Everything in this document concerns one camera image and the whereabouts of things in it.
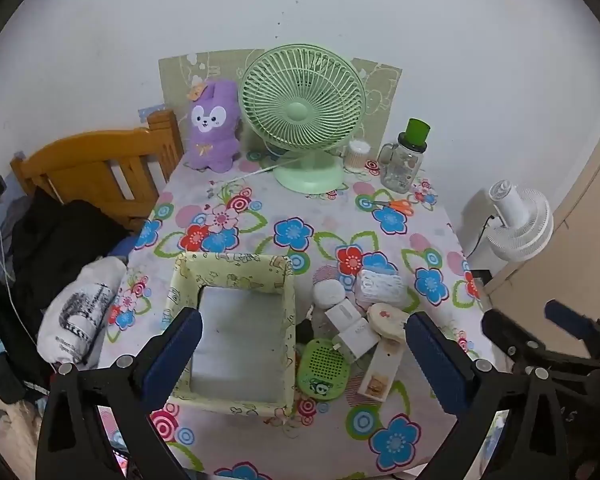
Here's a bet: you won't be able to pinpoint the round cream compact mirror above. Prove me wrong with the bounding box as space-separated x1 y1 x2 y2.
366 302 410 344

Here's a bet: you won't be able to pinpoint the white rectangular device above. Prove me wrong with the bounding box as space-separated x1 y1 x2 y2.
358 338 405 402

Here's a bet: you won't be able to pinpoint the white charger adapter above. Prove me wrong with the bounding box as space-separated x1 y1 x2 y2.
325 299 380 364

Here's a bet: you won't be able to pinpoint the green panda speaker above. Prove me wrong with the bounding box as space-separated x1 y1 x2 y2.
296 338 350 401

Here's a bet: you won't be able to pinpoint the white round earbud case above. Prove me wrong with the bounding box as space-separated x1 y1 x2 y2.
312 280 346 310

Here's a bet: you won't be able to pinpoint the black car key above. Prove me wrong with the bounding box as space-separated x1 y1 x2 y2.
296 309 314 346

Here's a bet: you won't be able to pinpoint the black backpack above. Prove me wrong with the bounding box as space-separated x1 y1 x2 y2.
0 282 50 404

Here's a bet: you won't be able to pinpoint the white standing fan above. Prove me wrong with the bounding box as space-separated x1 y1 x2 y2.
486 179 554 263

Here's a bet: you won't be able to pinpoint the white printed tote bag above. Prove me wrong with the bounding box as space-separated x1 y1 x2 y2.
36 256 126 364

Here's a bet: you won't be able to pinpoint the yellow fabric storage box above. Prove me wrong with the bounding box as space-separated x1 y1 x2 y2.
166 252 296 418

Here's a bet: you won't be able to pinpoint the black clothing pile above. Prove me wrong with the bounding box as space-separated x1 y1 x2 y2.
12 188 129 312

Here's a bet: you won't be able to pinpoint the glass mug jar green lid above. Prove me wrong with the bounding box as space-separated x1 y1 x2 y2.
377 118 430 194

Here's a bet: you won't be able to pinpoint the floral tablecloth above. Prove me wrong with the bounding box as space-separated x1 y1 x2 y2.
99 152 493 479

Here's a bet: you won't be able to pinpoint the cotton swab container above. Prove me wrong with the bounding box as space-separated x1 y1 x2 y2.
343 139 370 172

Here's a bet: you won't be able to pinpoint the green desk fan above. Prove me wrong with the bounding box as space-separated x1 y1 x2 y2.
239 44 366 195

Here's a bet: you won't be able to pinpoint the purple plush bunny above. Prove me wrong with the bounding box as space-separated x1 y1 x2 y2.
187 79 240 174

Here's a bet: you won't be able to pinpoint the orange handled scissors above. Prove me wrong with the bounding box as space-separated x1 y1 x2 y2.
373 200 414 217

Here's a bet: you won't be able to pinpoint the white fan power cable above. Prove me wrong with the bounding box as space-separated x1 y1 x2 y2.
214 138 361 187

